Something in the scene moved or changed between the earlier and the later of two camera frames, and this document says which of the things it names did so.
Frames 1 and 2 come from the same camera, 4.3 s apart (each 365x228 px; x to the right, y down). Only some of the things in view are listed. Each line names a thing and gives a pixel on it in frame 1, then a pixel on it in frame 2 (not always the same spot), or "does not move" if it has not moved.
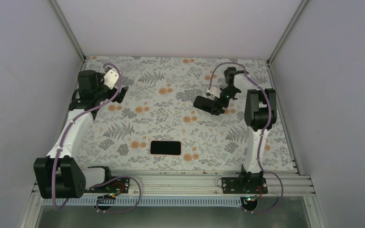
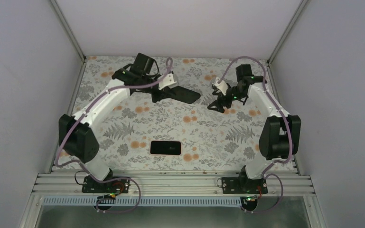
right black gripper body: (230, 91) does not move
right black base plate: (235, 185) does not move
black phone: (204, 103) -> (183, 95)
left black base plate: (117, 185) does not move
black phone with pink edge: (165, 147) does not move
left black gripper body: (111, 97) -> (154, 97)
